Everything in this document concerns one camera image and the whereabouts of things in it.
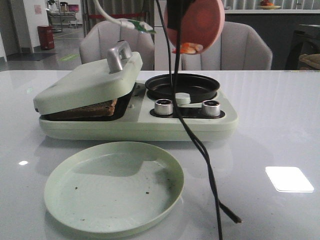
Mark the bread slice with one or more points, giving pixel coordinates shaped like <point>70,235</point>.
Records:
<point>102,109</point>

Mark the mint green breakfast maker lid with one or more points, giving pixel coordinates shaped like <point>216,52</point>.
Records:
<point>92,83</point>

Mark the orange shrimp pieces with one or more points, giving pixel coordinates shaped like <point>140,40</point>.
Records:
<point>190,48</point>

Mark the pink plastic bowl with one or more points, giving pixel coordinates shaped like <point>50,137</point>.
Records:
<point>194,21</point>

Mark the mint green breakfast maker base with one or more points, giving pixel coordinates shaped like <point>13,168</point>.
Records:
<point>138,124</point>

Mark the left silver control knob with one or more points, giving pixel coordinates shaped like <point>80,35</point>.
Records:
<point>163,107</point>

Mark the silver control knob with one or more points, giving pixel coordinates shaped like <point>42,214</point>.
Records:
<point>210,108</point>
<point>163,107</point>

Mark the right silver control knob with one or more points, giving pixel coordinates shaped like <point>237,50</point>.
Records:
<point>210,108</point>

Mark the black round frying pan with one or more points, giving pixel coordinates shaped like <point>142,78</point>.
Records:
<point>199,87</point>

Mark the mint green round plate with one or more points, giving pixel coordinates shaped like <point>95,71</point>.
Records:
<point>115,189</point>

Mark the left grey upholstered chair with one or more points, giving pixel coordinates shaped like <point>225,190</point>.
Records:
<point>104,35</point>

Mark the grey upholstered chair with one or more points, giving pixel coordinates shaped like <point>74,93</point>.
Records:
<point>238,48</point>
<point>104,35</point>

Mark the right grey upholstered chair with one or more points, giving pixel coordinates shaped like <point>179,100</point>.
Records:
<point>238,48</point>

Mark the red trash bin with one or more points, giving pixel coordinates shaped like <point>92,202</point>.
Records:
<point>46,37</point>

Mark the grey kitchen counter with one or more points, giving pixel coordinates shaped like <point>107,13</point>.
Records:
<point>275,27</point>

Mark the fruit bowl on counter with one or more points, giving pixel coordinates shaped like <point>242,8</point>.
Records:
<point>267,5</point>

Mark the mint green pan handle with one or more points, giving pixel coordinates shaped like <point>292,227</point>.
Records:
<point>183,100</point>

